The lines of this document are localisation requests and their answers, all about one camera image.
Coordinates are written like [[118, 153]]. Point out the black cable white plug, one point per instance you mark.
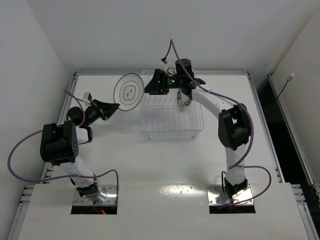
[[288, 80]]

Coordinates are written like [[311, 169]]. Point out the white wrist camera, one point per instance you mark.
[[87, 98], [166, 65]]

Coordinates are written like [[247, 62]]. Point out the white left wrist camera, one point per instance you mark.
[[87, 98]]

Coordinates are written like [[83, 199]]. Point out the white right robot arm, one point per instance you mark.
[[234, 123]]

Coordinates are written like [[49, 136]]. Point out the white wire dish rack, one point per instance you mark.
[[162, 119]]

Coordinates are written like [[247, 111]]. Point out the white plate orange sunburst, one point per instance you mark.
[[185, 100]]

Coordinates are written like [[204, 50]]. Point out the white plate teal rim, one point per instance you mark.
[[128, 91]]

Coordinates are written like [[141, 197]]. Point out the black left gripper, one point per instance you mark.
[[100, 110]]

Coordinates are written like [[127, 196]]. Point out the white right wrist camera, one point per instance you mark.
[[166, 65]]

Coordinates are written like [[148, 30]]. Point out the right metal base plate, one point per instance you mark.
[[216, 197]]

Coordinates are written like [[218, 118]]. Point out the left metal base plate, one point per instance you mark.
[[107, 197]]

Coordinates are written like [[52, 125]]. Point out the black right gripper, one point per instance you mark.
[[161, 83]]

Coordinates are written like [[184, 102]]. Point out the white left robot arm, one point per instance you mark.
[[59, 146]]

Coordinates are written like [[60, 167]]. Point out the aluminium table frame rail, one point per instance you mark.
[[50, 107]]

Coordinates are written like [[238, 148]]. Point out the metal base plate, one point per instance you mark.
[[107, 197], [216, 197]]

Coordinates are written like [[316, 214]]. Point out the plate with dark green rim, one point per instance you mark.
[[179, 98]]

